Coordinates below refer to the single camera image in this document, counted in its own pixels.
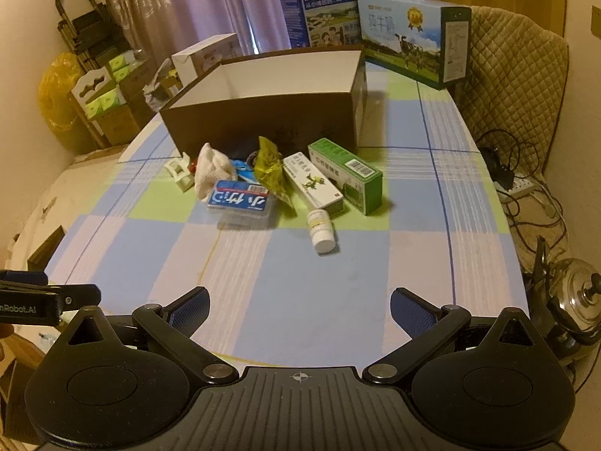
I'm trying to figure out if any white long medicine box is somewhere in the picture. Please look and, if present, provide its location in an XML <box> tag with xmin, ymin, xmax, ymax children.
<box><xmin>283</xmin><ymin>152</ymin><xmax>344</xmax><ymax>216</ymax></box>

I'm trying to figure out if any black folding step ladder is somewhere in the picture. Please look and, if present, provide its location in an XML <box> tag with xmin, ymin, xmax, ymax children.
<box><xmin>55</xmin><ymin>0</ymin><xmax>131</xmax><ymax>72</ymax></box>

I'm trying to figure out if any yellow plastic bag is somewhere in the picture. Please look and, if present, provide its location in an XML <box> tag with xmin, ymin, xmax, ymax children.
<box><xmin>38</xmin><ymin>52</ymin><xmax>95</xmax><ymax>155</ymax></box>

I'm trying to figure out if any cardboard box of green tissues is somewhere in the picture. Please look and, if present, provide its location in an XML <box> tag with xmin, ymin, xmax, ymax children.
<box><xmin>68</xmin><ymin>50</ymin><xmax>154</xmax><ymax>149</ymax></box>

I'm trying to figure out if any white power strip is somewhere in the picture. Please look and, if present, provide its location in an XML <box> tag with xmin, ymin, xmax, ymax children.
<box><xmin>493</xmin><ymin>177</ymin><xmax>536</xmax><ymax>204</ymax></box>

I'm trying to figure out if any plastic bag trash bin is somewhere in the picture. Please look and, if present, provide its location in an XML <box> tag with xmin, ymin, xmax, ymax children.
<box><xmin>143</xmin><ymin>58</ymin><xmax>183</xmax><ymax>112</ymax></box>

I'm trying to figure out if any steel kettle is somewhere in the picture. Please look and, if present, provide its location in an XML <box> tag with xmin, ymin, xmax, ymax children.
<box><xmin>522</xmin><ymin>236</ymin><xmax>600</xmax><ymax>365</ymax></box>

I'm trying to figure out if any small white pill bottle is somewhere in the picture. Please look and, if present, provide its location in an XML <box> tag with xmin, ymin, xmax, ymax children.
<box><xmin>307</xmin><ymin>209</ymin><xmax>336</xmax><ymax>254</ymax></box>

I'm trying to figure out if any dark blue milk carton box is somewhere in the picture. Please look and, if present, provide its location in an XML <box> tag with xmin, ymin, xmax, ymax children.
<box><xmin>279</xmin><ymin>0</ymin><xmax>362</xmax><ymax>48</ymax></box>

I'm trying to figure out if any brown open cardboard box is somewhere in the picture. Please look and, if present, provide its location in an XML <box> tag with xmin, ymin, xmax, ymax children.
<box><xmin>160</xmin><ymin>46</ymin><xmax>367</xmax><ymax>159</ymax></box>

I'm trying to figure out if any blue white tube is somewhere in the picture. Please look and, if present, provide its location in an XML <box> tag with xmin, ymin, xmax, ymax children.
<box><xmin>231</xmin><ymin>160</ymin><xmax>258</xmax><ymax>184</ymax></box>

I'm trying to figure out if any light blue milk carton box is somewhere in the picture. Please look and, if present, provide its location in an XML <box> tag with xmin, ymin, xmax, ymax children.
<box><xmin>358</xmin><ymin>0</ymin><xmax>472</xmax><ymax>90</ymax></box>

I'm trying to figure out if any yellow snack pouch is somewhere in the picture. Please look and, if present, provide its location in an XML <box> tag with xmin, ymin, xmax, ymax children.
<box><xmin>254</xmin><ymin>135</ymin><xmax>296</xmax><ymax>218</ymax></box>

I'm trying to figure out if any green white medicine box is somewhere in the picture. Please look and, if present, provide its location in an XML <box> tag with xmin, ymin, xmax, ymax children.
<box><xmin>308</xmin><ymin>138</ymin><xmax>383</xmax><ymax>216</ymax></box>

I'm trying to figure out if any white folded sock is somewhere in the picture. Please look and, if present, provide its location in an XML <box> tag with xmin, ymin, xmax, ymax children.
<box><xmin>195</xmin><ymin>142</ymin><xmax>237</xmax><ymax>203</ymax></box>

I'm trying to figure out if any cream hair claw clip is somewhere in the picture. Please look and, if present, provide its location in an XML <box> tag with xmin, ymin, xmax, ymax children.
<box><xmin>164</xmin><ymin>153</ymin><xmax>195</xmax><ymax>192</ymax></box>

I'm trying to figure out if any clear blue-label plastic box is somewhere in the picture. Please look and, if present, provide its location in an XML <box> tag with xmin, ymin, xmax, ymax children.
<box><xmin>207</xmin><ymin>179</ymin><xmax>275</xmax><ymax>229</ymax></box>

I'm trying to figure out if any white cardboard box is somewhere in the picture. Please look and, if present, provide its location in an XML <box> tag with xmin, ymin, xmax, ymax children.
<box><xmin>171</xmin><ymin>33</ymin><xmax>242</xmax><ymax>86</ymax></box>

